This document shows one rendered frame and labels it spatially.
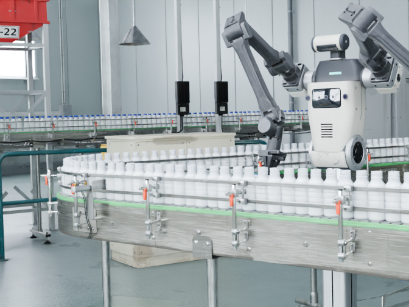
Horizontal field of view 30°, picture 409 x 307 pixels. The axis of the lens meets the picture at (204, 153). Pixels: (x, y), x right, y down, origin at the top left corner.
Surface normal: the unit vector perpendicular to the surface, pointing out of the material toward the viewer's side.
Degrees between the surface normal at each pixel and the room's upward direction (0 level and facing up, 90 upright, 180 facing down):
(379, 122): 90
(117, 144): 90
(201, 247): 90
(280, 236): 90
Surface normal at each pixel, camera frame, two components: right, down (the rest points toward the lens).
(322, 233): -0.65, 0.05
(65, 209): -0.85, 0.05
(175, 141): 0.53, 0.04
